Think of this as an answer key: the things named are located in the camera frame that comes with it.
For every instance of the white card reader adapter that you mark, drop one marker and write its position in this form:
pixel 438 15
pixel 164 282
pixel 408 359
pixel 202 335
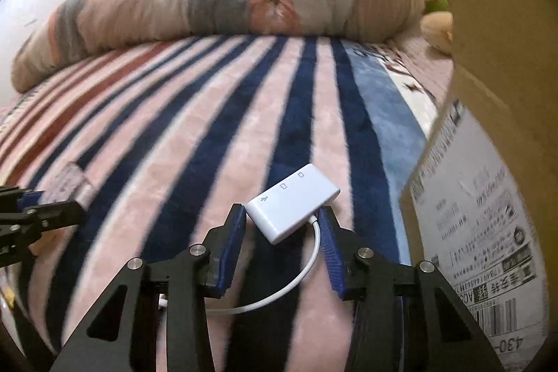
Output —
pixel 277 213

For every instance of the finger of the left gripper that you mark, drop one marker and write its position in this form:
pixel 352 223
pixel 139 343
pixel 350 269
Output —
pixel 28 198
pixel 57 215

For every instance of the green plush toy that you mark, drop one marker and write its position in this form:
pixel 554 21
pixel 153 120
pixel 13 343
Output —
pixel 437 6

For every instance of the brown cardboard box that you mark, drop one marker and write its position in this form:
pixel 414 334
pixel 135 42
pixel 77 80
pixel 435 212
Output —
pixel 481 203

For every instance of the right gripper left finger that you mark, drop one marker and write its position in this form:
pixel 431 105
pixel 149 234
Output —
pixel 119 332

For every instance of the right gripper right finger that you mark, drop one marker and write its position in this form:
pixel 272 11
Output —
pixel 407 318

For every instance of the striped plush blanket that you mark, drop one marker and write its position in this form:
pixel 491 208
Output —
pixel 164 138

